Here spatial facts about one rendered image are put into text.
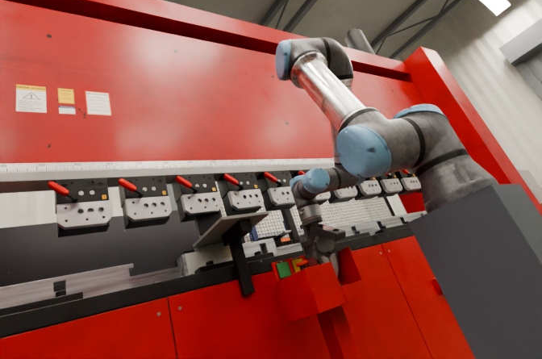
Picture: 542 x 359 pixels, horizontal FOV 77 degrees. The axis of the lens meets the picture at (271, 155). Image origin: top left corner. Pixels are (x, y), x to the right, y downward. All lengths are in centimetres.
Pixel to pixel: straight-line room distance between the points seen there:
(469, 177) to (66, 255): 155
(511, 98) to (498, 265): 794
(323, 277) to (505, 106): 780
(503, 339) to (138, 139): 122
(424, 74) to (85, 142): 264
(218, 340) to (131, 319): 25
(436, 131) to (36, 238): 158
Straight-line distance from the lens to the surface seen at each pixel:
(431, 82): 318
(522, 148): 844
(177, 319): 109
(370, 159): 71
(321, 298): 103
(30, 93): 147
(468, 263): 76
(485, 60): 895
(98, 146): 137
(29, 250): 177
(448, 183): 78
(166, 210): 129
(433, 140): 80
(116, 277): 120
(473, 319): 78
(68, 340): 104
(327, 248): 115
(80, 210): 125
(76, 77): 155
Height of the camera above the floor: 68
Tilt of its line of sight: 24 degrees up
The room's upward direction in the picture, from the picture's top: 19 degrees counter-clockwise
